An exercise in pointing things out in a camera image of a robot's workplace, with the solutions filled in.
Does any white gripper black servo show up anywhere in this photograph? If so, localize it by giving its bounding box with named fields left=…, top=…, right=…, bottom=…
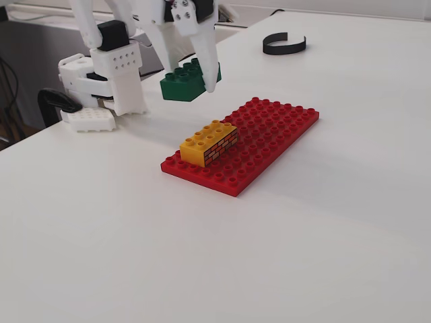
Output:
left=136, top=0, right=220, bottom=94

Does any green lego brick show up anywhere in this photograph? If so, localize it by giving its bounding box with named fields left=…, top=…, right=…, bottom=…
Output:
left=159, top=57, right=223, bottom=102

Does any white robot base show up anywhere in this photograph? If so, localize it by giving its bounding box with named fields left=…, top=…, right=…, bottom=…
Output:
left=57, top=53, right=117, bottom=133

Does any yellow lego brick brick-pattern side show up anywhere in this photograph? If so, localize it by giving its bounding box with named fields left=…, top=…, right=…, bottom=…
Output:
left=179, top=120, right=239, bottom=168

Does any red lego baseplate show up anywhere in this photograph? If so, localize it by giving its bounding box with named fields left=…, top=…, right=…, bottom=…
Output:
left=160, top=96, right=321, bottom=198

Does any black curved band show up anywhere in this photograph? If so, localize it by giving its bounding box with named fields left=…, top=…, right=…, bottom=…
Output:
left=262, top=32, right=307, bottom=56

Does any black table clamp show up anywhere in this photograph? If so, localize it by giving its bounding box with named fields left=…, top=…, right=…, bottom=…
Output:
left=36, top=87, right=84, bottom=129

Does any thin black hanging cable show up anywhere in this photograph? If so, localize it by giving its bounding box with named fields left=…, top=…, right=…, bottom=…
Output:
left=0, top=57, right=20, bottom=142

